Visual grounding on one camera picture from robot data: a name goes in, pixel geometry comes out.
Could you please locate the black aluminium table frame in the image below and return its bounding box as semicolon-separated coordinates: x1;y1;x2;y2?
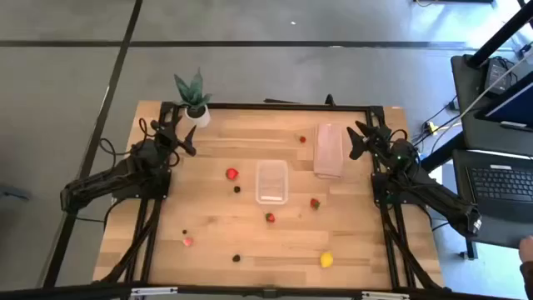
93;99;453;293

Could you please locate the short black stand pole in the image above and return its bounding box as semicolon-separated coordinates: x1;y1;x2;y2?
416;132;466;174

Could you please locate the person's forearm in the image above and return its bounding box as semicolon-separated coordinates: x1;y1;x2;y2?
520;260;533;300

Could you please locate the clear plastic tupperware container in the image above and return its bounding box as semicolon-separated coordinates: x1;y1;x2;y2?
255;159;290;206

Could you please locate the silver bracket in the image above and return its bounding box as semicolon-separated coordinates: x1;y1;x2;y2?
361;290;411;300
130;286;179;298

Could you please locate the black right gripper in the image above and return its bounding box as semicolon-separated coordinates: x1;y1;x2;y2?
346;120;393;161

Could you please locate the pink folded cloth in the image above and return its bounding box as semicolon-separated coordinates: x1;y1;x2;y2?
312;122;345;180

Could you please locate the person's hand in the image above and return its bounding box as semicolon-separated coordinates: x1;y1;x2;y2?
518;235;533;263

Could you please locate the dark monitor with blue screen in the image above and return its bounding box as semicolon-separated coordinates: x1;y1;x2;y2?
474;68;533;133

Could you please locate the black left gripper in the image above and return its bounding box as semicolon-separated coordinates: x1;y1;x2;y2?
150;115;198;158

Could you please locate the grey floor object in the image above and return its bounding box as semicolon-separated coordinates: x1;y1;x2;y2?
0;182;32;202

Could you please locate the green plant in white pot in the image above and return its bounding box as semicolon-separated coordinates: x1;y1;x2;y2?
172;67;213;129

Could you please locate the long black stand pole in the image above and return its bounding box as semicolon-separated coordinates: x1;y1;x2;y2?
466;0;533;70

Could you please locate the black laptop with keyboard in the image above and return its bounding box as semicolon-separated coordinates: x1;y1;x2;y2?
452;148;533;251

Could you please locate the black crossbar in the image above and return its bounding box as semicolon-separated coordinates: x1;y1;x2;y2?
0;282;533;300

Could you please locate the black power adapter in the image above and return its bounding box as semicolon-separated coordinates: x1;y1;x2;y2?
484;57;517;96

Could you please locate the black side desk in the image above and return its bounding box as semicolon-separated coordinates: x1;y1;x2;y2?
451;52;533;156

